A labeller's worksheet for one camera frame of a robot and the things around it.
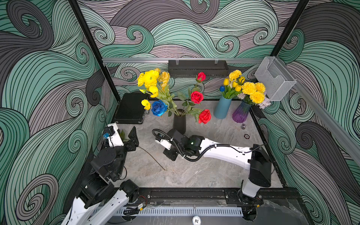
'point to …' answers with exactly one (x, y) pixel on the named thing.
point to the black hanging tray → (190, 68)
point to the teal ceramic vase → (222, 107)
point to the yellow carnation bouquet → (254, 93)
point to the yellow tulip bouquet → (233, 86)
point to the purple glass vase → (240, 113)
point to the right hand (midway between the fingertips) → (164, 152)
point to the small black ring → (246, 138)
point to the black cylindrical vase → (179, 121)
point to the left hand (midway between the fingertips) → (128, 127)
